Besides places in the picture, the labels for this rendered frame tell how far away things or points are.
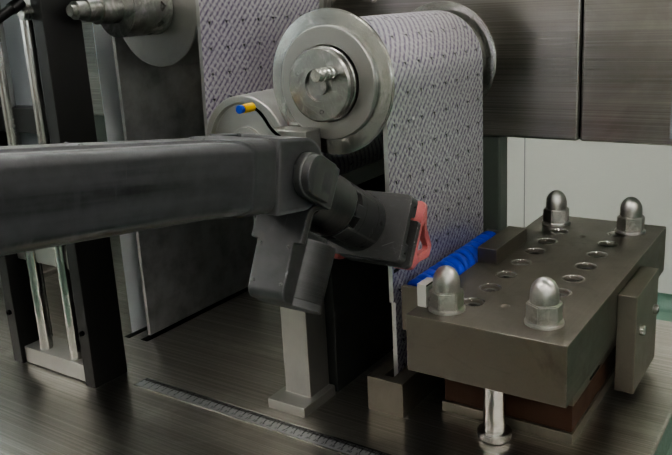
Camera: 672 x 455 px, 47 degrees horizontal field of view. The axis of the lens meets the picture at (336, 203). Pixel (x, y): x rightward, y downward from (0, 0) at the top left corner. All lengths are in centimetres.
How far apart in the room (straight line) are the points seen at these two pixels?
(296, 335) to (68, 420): 27
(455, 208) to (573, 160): 262
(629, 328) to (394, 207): 29
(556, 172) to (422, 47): 275
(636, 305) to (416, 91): 32
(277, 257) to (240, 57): 38
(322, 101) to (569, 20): 38
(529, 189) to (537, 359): 292
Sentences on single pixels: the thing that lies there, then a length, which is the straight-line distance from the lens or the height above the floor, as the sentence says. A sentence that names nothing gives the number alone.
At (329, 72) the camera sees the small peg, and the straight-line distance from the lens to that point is 75.
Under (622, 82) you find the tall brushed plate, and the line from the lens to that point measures 102.
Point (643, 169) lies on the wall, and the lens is 347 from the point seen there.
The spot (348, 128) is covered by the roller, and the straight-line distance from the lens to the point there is 78.
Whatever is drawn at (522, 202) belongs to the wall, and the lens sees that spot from 366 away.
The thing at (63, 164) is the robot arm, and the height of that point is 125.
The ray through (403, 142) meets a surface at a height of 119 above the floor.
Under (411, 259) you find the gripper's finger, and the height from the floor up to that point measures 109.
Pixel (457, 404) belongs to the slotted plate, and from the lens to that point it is 85.
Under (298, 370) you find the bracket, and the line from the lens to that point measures 87.
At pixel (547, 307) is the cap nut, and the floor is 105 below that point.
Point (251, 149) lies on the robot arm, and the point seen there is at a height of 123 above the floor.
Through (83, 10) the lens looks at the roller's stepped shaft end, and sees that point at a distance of 88.
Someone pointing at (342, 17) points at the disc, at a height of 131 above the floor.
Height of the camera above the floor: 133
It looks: 14 degrees down
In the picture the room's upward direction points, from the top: 3 degrees counter-clockwise
